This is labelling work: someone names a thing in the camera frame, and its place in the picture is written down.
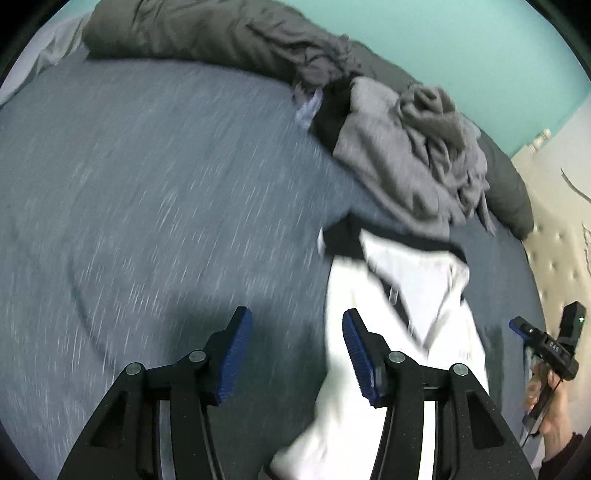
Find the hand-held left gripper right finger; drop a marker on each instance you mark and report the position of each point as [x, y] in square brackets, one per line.
[362, 360]

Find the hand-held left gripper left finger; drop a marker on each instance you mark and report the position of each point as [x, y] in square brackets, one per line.
[235, 355]

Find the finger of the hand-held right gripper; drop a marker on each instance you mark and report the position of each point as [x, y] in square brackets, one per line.
[516, 325]

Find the white polo shirt black trim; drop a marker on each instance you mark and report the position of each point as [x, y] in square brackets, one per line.
[369, 415]

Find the person's right forearm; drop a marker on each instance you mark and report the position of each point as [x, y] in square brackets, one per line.
[561, 457]

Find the person's right hand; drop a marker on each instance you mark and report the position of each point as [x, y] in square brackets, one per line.
[561, 406]

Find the cream tufted headboard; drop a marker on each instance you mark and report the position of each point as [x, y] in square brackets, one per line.
[554, 240]

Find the crumpled grey garment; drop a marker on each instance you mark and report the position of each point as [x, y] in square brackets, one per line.
[392, 152]

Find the crumpled black garment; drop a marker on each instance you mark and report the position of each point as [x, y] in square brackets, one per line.
[330, 120]

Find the light blue cloth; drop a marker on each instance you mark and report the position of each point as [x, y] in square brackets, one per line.
[307, 108]

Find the dark grey duvet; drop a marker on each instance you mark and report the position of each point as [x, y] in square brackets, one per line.
[184, 37]

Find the light grey bed sheet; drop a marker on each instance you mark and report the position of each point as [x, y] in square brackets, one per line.
[41, 60]

